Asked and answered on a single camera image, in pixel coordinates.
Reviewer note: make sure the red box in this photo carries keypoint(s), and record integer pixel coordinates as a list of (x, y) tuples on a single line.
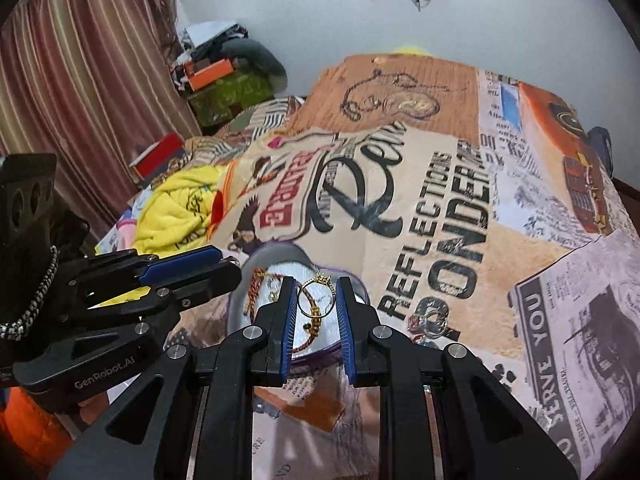
[(157, 157)]

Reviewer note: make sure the printed newspaper-pattern blanket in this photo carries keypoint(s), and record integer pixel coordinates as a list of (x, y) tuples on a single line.
[(450, 185)]

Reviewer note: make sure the dark blue bag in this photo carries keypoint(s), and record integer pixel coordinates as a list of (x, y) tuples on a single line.
[(599, 152)]

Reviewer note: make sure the striped brown curtain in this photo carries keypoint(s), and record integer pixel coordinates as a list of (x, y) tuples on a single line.
[(75, 85)]

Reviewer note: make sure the grey garment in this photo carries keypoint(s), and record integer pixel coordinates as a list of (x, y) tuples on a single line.
[(260, 60)]

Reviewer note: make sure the striped duvet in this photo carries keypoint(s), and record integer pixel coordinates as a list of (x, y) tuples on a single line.
[(250, 125)]

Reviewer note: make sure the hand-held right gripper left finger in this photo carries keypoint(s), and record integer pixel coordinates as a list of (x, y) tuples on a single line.
[(286, 320)]

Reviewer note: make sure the orange box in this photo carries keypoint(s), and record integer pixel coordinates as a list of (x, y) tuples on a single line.
[(210, 72)]

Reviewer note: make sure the yellow object behind bed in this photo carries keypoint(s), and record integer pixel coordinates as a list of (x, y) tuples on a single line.
[(410, 50)]

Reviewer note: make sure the white cloth on pile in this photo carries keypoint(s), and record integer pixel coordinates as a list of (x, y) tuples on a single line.
[(212, 35)]

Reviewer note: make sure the purple heart-shaped tin box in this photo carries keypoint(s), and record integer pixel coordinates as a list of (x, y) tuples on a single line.
[(282, 265)]

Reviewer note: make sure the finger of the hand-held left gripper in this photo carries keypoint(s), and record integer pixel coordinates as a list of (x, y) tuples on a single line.
[(205, 282), (175, 265)]

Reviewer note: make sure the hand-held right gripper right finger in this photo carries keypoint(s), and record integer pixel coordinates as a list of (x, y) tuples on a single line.
[(346, 325)]

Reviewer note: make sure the yellow cloth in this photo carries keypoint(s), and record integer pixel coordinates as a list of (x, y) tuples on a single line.
[(175, 210)]

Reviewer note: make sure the white printed sheet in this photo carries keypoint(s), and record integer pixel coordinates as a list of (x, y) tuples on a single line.
[(120, 230)]

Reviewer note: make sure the orange cloth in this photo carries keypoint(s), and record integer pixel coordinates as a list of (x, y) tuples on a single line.
[(30, 435)]

